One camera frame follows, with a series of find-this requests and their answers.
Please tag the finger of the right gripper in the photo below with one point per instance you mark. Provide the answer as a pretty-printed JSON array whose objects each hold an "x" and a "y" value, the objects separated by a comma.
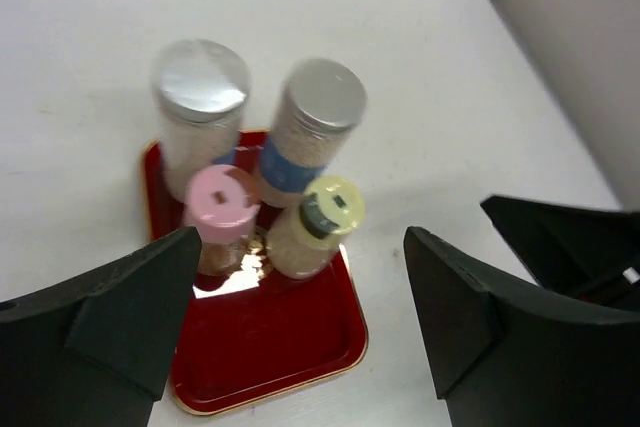
[{"x": 589, "y": 255}]

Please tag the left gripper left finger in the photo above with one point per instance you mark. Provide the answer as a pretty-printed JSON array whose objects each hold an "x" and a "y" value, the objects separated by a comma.
[{"x": 96, "y": 349}]

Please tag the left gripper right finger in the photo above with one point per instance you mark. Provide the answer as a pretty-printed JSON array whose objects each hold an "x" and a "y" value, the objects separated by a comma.
[{"x": 505, "y": 352}]

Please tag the pink cap bottle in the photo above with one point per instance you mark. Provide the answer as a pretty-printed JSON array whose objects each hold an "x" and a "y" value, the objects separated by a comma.
[{"x": 222, "y": 203}]

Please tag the yellow cap bottle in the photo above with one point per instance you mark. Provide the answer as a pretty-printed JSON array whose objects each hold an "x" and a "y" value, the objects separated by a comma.
[{"x": 306, "y": 236}]

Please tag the tall jar blue label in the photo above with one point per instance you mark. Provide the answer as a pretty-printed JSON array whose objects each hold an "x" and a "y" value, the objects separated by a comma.
[
  {"x": 201, "y": 89},
  {"x": 321, "y": 103}
]

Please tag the red lacquer tray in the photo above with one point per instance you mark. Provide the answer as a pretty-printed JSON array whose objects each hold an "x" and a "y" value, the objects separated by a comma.
[{"x": 254, "y": 333}]

